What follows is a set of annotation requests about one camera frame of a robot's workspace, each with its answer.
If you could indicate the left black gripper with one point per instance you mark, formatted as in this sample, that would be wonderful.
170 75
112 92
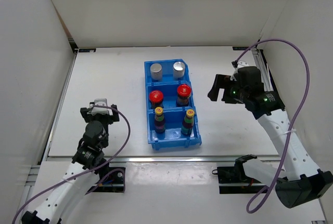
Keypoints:
89 117

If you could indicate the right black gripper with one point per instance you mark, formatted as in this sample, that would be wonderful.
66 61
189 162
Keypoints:
220 81

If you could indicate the red-lidded sauce jar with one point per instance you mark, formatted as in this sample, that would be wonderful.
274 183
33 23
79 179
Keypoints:
183 95
156 99

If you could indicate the silver-capped white shaker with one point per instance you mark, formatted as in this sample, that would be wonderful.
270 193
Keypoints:
156 72
178 70

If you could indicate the green-labelled sauce bottle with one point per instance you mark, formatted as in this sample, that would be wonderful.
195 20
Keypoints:
188 122

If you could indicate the yellow-capped sauce bottle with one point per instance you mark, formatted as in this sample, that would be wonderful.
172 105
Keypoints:
159 121

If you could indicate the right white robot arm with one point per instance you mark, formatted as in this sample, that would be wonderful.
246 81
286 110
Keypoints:
300 179

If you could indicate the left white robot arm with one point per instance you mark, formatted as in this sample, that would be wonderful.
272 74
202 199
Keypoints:
88 165

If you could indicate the black corner label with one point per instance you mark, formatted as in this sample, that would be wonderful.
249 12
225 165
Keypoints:
87 50

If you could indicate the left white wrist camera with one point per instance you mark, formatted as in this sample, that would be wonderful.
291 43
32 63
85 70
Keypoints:
98 107

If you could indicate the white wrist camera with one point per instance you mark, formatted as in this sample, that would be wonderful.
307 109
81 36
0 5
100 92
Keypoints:
98 107
240 64

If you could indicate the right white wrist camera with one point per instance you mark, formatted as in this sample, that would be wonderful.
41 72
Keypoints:
240 64

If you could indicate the aluminium frame rail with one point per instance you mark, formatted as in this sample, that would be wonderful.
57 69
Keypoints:
177 159

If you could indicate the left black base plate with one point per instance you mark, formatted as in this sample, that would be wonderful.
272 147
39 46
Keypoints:
111 179

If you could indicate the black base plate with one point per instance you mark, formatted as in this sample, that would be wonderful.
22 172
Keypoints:
229 183
111 179

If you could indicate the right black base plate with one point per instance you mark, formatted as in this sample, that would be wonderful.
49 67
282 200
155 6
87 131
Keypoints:
229 183

